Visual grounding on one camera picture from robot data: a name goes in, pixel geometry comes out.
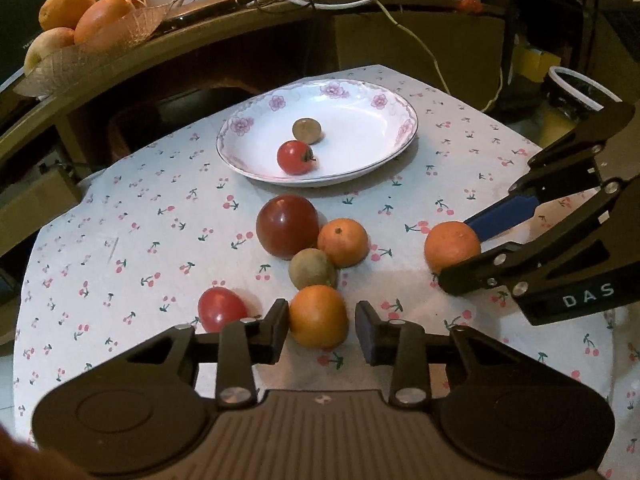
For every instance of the leaf-shaped fruit bowl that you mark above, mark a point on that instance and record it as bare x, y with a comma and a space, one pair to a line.
75, 67

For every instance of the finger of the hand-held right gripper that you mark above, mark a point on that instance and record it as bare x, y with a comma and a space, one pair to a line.
480, 272
505, 217

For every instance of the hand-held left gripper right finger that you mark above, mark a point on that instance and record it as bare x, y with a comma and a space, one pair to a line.
364, 334

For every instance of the small red tomato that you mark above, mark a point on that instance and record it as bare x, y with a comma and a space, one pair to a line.
220, 309
295, 157

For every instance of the cherry print tablecloth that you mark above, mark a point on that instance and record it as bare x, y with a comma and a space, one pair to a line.
150, 220

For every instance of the large orange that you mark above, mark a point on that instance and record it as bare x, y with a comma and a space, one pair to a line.
104, 19
66, 7

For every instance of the curved wooden shelf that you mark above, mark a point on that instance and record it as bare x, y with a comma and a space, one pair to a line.
200, 45

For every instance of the large dark red tomato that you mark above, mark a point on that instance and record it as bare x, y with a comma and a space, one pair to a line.
286, 226

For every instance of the small cardboard box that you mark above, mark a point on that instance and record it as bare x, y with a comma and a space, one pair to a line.
35, 205

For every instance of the white floral plate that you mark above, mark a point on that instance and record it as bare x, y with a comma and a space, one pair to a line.
345, 125

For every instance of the green-brown kiwi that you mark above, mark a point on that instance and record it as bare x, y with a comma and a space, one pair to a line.
307, 130
312, 268

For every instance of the yellow-orange fruit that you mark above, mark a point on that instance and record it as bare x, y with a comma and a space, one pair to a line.
47, 46

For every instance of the flat black device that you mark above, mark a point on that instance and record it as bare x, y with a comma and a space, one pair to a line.
210, 7

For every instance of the orange mandarin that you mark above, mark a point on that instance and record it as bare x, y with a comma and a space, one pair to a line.
343, 242
318, 316
450, 247

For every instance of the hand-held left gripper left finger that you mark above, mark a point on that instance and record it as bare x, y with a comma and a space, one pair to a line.
278, 331

